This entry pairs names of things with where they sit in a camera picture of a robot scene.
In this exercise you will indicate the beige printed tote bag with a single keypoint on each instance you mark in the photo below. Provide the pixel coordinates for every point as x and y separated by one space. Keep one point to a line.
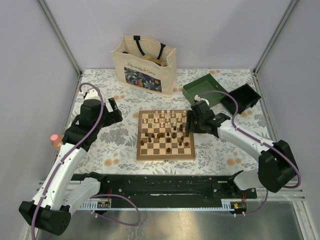
144 63

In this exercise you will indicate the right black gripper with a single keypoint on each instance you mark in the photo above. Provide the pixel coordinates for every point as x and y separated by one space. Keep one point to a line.
189 126

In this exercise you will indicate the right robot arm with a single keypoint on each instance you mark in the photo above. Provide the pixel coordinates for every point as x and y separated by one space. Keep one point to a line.
276 163

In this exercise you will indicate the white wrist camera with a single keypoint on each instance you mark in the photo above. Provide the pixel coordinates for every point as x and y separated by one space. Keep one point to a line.
197 98
91 94

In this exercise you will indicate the pink capped bottle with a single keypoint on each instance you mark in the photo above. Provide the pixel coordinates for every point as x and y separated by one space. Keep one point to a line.
56 141

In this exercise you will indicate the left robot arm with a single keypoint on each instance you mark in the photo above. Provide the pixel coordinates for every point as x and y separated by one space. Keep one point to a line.
51 208

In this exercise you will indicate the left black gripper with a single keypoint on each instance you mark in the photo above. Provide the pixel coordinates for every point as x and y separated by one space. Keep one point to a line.
114 116

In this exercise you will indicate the wooden chess board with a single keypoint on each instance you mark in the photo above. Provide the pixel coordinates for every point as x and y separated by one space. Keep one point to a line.
162 136

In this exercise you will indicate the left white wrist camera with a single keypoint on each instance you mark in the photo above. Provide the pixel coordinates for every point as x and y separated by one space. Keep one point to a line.
91 94

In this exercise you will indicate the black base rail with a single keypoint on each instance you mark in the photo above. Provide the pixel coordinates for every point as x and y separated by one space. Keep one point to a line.
170 191

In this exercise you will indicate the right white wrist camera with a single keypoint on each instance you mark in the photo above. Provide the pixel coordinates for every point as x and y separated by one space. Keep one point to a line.
197 98

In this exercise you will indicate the black plastic bin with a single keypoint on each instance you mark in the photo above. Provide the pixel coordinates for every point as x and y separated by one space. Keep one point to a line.
245 96

